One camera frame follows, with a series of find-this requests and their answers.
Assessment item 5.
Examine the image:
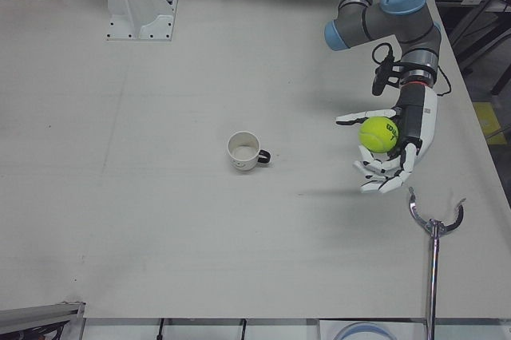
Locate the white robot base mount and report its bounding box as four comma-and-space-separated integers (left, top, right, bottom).
105, 0, 179, 42

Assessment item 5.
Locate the aluminium profile bar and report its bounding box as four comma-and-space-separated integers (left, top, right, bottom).
0, 300, 87, 335

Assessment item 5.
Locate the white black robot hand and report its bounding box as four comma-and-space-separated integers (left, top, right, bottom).
335, 85, 440, 196

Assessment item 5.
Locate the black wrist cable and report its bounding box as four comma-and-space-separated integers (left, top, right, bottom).
434, 64, 453, 97

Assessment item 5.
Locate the blue white ring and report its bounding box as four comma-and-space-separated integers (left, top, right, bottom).
333, 320, 400, 340

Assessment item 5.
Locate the yellow-green tennis ball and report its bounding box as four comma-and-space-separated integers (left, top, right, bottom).
358, 116, 401, 153

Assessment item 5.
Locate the black looped camera cable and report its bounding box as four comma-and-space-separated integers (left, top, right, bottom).
372, 42, 396, 65

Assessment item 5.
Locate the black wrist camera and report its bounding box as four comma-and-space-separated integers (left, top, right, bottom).
371, 58, 402, 97

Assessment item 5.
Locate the white mug black handle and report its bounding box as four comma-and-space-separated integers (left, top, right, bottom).
227, 131, 272, 174

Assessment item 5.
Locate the metal reacher grabber tool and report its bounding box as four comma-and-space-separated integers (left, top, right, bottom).
407, 186, 467, 340

